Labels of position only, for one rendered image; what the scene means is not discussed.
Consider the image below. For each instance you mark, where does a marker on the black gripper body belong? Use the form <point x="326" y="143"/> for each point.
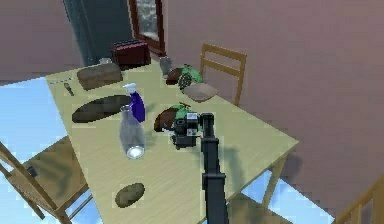
<point x="181" y="133"/>

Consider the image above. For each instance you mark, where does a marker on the dark grey fridge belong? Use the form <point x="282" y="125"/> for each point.
<point x="100" y="26"/>

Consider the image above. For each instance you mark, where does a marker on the brown framed window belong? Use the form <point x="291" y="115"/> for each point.
<point x="148" y="23"/>

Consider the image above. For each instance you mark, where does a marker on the yellow wooden table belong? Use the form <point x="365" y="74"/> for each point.
<point x="173" y="166"/>

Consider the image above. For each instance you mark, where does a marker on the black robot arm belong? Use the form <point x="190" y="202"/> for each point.
<point x="210" y="160"/>

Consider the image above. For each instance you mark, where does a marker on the brown potato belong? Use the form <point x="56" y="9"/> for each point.
<point x="130" y="195"/>

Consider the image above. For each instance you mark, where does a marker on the blue spray bottle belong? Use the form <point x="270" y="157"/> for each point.
<point x="137" y="105"/>

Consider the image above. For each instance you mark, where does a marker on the wooden chair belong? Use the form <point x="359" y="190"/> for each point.
<point x="43" y="180"/>
<point x="222" y="65"/>
<point x="256" y="210"/>
<point x="365" y="208"/>

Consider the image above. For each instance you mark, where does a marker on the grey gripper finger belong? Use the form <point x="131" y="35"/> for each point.
<point x="166" y="130"/>

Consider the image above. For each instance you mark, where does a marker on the brown bread loaf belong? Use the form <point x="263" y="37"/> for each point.
<point x="99" y="76"/>

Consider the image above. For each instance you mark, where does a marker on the red toaster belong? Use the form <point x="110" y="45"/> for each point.
<point x="130" y="52"/>

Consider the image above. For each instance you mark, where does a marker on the clear glass bottle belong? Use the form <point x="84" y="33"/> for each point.
<point x="131" y="135"/>

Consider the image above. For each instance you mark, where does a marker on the small glass shaker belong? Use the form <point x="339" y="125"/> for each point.
<point x="105" y="61"/>

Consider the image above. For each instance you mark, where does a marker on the grey cup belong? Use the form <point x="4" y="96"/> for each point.
<point x="165" y="66"/>

